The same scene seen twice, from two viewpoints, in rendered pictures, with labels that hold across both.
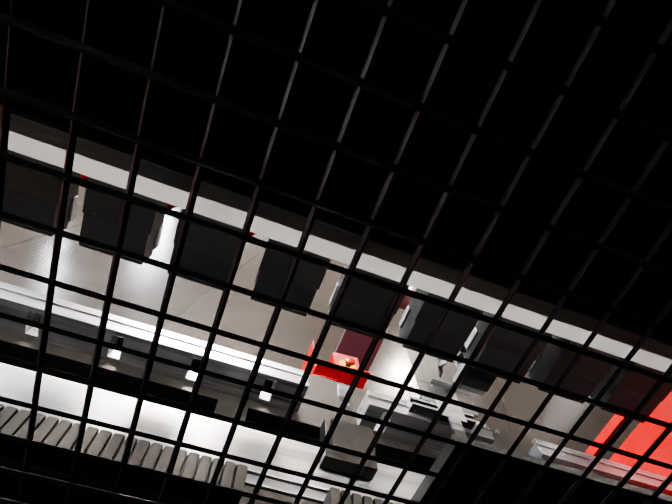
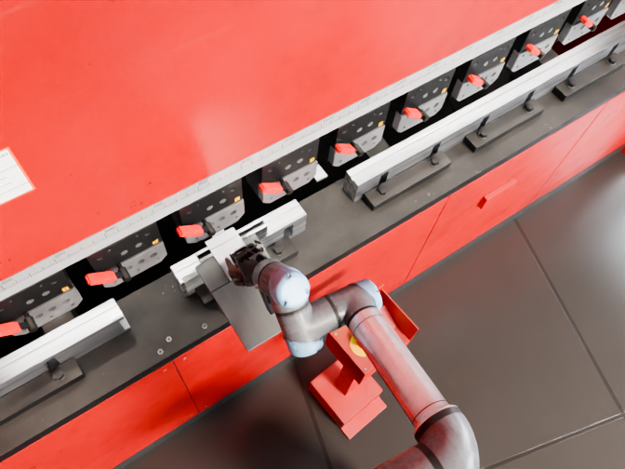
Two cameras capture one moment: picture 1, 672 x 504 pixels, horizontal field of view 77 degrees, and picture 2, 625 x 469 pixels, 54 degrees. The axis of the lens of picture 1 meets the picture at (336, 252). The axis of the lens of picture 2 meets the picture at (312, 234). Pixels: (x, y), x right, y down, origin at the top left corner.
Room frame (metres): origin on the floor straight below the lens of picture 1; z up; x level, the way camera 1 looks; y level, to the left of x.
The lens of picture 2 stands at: (1.71, -0.64, 2.44)
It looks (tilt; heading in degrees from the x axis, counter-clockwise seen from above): 63 degrees down; 148
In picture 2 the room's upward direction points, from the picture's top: 8 degrees clockwise
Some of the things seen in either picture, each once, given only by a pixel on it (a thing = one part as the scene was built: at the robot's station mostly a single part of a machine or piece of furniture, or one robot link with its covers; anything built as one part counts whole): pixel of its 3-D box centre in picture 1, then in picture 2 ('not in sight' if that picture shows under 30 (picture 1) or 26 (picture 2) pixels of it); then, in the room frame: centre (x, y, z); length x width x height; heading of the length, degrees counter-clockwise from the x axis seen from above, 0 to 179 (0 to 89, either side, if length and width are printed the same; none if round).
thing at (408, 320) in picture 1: (437, 320); (281, 161); (1.00, -0.31, 1.26); 0.15 x 0.09 x 0.17; 99
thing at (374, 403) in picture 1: (424, 426); (241, 247); (1.02, -0.43, 0.92); 0.39 x 0.06 x 0.10; 99
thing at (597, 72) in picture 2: not in sight; (589, 76); (0.85, 0.91, 0.89); 0.30 x 0.05 x 0.03; 99
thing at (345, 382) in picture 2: not in sight; (354, 367); (1.34, -0.16, 0.39); 0.06 x 0.06 x 0.54; 15
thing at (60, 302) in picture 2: (629, 383); (30, 289); (1.10, -0.90, 1.26); 0.15 x 0.09 x 0.17; 99
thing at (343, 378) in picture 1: (333, 371); (370, 334); (1.34, -0.16, 0.75); 0.20 x 0.16 x 0.18; 105
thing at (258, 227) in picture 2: (441, 413); (232, 241); (1.02, -0.45, 0.98); 0.20 x 0.03 x 0.03; 99
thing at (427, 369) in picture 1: (439, 379); (251, 289); (1.17, -0.46, 1.00); 0.26 x 0.18 x 0.01; 9
